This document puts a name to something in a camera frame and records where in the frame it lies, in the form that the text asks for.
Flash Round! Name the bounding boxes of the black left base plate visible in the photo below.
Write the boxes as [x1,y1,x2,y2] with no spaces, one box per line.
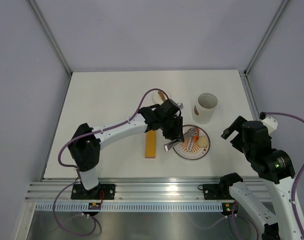
[71,183,116,200]

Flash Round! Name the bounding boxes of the aluminium mounting rail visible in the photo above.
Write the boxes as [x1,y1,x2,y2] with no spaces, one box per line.
[25,176,267,201]

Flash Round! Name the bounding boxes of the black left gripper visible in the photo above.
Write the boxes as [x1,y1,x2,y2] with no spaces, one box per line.
[160,115,184,143]

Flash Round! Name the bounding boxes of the metal food tongs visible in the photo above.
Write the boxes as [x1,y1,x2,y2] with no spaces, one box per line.
[164,127,196,152]

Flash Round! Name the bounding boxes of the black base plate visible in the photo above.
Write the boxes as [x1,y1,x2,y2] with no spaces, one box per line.
[71,183,116,200]
[198,183,234,200]

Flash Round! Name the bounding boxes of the right aluminium frame post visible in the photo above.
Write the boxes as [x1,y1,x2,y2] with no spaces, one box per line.
[244,0,291,77]

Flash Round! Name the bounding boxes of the round patterned plate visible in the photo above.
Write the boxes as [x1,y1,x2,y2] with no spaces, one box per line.
[173,124,211,161]

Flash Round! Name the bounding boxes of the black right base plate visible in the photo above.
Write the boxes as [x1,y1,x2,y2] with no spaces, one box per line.
[198,183,234,200]

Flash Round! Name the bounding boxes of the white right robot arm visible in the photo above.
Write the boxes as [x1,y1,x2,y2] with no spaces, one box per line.
[218,112,304,240]

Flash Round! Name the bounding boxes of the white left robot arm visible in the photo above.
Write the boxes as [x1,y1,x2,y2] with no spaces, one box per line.
[67,99,184,199]

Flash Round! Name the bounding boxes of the left aluminium frame post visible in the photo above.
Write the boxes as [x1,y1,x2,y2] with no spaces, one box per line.
[26,0,73,77]

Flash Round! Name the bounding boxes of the white cylindrical lunch container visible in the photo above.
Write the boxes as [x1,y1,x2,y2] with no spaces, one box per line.
[192,92,218,125]

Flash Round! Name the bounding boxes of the white slotted cable duct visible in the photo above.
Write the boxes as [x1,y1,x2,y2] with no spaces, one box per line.
[35,201,230,213]

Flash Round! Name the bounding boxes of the white lid with brown handle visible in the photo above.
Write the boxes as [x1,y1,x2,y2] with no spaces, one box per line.
[152,90,171,105]

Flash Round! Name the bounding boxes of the yellow rectangular box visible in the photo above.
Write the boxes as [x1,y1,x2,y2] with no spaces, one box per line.
[145,130,156,159]

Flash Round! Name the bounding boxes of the aluminium frame post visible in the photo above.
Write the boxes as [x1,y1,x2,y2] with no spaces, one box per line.
[244,0,291,77]
[26,0,73,77]

